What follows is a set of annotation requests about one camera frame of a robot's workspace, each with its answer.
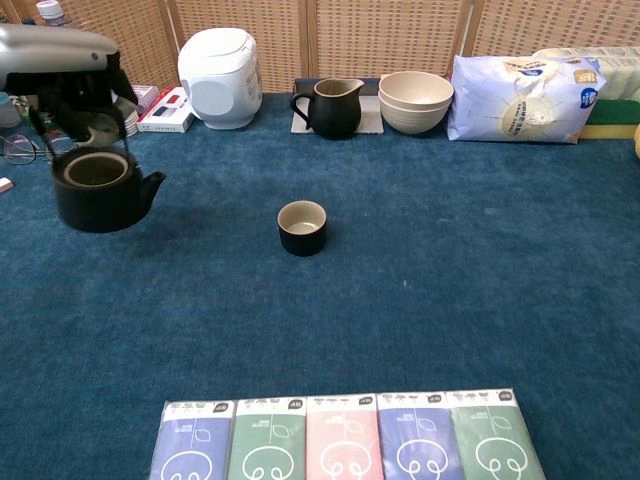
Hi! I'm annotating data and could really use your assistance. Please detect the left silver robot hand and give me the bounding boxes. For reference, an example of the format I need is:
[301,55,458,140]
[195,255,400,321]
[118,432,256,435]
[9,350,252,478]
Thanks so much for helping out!
[0,24,139,144]

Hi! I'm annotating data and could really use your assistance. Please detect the black cast iron teapot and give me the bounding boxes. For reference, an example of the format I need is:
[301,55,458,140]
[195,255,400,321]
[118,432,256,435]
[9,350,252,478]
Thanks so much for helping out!
[29,107,168,234]

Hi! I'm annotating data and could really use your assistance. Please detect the clear water bottle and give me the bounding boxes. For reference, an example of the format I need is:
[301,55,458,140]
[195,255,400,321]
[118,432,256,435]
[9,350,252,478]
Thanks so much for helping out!
[35,0,74,28]

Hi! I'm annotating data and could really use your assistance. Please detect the purple box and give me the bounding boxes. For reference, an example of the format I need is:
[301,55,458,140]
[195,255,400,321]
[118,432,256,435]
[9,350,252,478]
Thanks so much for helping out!
[130,83,162,116]

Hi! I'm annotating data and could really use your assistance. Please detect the white jar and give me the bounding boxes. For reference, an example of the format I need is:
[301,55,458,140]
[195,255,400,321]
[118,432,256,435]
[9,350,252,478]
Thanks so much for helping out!
[111,96,141,138]

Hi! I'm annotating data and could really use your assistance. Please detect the eyeglasses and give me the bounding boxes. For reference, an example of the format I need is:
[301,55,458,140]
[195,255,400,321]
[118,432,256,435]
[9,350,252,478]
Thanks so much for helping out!
[0,130,79,167]

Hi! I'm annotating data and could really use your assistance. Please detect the red white box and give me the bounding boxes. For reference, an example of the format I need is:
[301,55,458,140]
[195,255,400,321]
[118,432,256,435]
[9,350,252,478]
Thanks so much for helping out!
[135,85,196,134]

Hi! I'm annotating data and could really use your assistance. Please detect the white rice cooker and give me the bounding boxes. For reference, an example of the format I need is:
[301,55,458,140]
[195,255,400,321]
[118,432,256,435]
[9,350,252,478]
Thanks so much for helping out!
[176,27,264,131]

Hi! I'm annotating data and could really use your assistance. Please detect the black ceramic pitcher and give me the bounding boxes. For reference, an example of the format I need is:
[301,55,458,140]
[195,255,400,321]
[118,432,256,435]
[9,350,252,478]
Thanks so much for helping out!
[289,77,366,141]

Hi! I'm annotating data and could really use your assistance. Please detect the black tea cup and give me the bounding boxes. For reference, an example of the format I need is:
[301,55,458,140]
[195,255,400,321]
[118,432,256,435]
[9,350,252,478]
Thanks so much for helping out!
[276,199,329,258]

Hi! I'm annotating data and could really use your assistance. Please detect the grey tray with blue edge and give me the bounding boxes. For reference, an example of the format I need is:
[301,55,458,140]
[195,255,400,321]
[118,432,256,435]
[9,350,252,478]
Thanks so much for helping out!
[290,76,386,136]

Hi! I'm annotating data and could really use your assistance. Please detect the woven folding screen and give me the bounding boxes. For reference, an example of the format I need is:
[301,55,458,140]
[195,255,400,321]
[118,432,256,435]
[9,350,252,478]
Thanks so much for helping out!
[0,0,640,96]

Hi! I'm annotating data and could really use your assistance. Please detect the beige bowl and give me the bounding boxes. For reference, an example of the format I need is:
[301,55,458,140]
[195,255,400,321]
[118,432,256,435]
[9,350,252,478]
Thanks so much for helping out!
[377,70,455,113]
[379,97,452,137]

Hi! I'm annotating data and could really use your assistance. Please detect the blue carpet mat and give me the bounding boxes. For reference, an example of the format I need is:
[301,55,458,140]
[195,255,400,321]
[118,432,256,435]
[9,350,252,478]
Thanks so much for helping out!
[0,92,640,480]

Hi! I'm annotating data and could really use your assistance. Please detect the blue tissue pack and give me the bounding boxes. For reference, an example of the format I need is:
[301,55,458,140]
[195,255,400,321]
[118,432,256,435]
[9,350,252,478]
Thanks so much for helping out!
[148,398,237,480]
[376,390,467,480]

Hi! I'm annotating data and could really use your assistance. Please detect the green tissue pack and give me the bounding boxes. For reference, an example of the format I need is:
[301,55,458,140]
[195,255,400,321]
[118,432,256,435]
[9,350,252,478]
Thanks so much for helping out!
[444,386,550,480]
[226,395,309,480]

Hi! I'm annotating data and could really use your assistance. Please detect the pale blue plastic bag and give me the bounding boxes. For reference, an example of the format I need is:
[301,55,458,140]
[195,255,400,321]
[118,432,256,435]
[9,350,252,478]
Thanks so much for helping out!
[445,53,608,146]

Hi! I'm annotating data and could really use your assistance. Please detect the pink tissue pack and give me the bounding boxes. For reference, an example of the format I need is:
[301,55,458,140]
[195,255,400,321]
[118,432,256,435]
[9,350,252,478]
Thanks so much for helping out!
[304,393,387,480]

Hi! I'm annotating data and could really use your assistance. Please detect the green yellow scouring sponge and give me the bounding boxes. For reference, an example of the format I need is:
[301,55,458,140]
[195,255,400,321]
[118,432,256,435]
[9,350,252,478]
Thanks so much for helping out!
[578,98,640,142]

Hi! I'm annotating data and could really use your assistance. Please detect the white tissue pack bundle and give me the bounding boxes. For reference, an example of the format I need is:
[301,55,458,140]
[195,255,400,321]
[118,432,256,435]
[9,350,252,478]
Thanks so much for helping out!
[531,45,640,102]

